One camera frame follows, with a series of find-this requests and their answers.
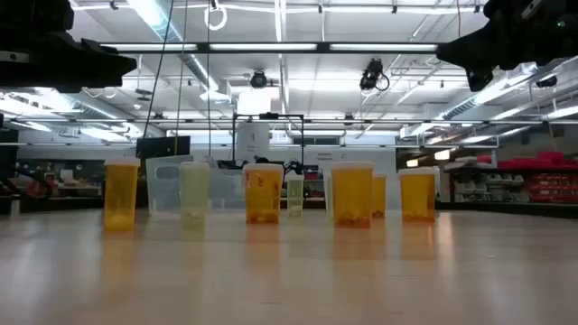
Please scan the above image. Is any black aluminium rig frame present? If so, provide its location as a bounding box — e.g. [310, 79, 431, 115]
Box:
[98, 42, 440, 55]

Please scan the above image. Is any wide orange pill bottle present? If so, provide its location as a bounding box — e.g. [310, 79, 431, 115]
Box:
[243, 162, 284, 225]
[331, 161, 376, 228]
[398, 167, 438, 224]

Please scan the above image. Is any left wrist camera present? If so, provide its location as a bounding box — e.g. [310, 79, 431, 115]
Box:
[0, 0, 76, 33]

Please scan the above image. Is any black stand frame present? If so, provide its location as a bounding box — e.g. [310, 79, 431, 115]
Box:
[231, 112, 305, 166]

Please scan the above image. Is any clear plastic bin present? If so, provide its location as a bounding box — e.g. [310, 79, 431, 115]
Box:
[322, 167, 401, 213]
[144, 154, 246, 214]

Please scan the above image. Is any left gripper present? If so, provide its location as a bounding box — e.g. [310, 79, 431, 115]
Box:
[0, 29, 138, 94]

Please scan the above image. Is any black hanging cable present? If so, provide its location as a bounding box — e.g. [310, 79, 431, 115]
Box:
[142, 0, 176, 139]

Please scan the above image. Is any shelf with red bins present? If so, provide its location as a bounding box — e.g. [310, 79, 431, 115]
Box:
[444, 151, 578, 204]

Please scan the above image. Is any white coiled cable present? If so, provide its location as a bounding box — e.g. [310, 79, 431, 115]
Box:
[202, 3, 229, 33]

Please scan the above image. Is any pale green pill bottle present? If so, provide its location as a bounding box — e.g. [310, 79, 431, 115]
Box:
[179, 161, 211, 227]
[284, 173, 305, 218]

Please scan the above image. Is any white cabinet machine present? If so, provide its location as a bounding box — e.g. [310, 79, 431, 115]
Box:
[236, 121, 271, 164]

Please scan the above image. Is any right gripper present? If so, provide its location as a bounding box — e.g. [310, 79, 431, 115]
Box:
[434, 0, 578, 93]

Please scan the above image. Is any white LED light bar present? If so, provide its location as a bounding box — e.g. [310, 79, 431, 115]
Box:
[101, 43, 199, 51]
[210, 43, 318, 51]
[329, 43, 438, 51]

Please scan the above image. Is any slim orange pill bottle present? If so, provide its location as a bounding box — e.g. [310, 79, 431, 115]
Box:
[103, 157, 142, 232]
[372, 173, 389, 219]

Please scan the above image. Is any black monitor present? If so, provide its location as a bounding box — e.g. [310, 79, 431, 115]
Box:
[135, 135, 191, 160]

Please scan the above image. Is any black camera on frame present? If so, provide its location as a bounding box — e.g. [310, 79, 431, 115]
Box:
[359, 57, 390, 92]

